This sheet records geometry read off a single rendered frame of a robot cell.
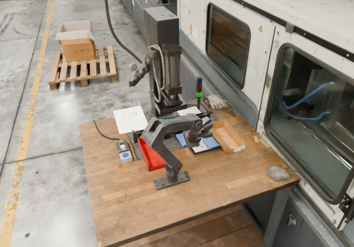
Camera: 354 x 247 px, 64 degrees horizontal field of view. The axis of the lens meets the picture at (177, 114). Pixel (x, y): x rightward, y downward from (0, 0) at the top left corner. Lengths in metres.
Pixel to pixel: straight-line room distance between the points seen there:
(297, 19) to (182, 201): 1.09
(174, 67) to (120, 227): 0.89
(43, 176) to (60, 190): 0.29
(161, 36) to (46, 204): 1.92
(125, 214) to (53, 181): 1.66
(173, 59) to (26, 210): 1.97
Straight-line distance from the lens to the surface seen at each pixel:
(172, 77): 1.66
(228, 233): 2.26
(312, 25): 1.53
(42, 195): 3.01
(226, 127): 1.95
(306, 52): 1.54
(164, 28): 1.62
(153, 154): 1.77
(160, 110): 1.73
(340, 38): 1.42
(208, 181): 1.62
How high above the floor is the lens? 2.11
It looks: 35 degrees down
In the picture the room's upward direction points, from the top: 1 degrees counter-clockwise
